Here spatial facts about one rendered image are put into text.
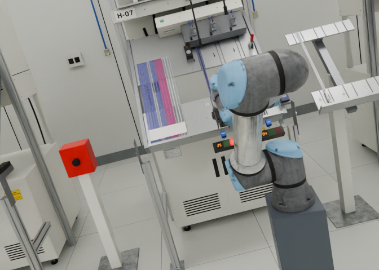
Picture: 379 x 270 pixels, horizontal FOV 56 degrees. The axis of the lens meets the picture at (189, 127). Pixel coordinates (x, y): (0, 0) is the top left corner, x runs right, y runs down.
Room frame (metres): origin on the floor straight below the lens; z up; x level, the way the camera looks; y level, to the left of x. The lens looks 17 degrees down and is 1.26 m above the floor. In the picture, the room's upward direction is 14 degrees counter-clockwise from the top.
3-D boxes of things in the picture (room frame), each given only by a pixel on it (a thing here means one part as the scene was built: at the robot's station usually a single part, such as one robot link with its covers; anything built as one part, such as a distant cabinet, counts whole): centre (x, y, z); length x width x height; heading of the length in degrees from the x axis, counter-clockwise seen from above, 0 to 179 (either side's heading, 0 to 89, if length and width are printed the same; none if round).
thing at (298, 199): (1.13, -0.30, 0.60); 0.15 x 0.15 x 0.10
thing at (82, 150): (1.79, 0.60, 0.39); 0.24 x 0.24 x 0.78; 0
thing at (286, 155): (1.13, -0.29, 0.72); 0.13 x 0.12 x 0.14; 94
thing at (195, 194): (2.25, -0.12, 0.31); 0.70 x 0.65 x 0.62; 90
